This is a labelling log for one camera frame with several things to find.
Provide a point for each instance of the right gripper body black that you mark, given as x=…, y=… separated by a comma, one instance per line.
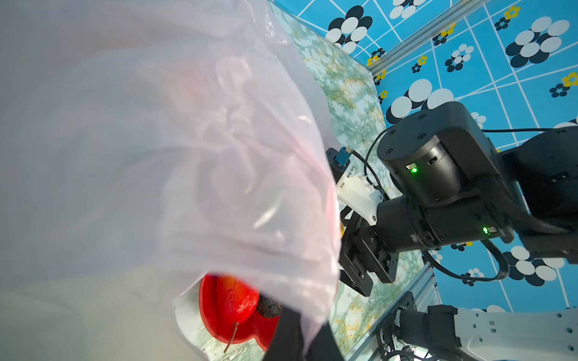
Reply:
x=362, y=254

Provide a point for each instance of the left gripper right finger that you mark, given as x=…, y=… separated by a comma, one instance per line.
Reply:
x=324, y=347

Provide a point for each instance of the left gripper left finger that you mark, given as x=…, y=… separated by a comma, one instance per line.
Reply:
x=289, y=341

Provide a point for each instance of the pink translucent plastic bag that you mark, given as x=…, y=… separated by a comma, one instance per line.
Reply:
x=143, y=144

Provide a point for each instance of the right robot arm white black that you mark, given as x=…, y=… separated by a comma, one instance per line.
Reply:
x=456, y=187

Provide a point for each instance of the red flower-shaped plate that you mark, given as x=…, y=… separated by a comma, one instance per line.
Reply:
x=258, y=328

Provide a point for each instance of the dark avocado left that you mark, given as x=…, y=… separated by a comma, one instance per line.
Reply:
x=268, y=307

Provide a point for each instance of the small red apple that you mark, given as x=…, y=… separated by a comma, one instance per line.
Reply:
x=237, y=302

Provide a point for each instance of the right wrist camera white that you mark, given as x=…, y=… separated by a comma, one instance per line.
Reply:
x=354, y=189

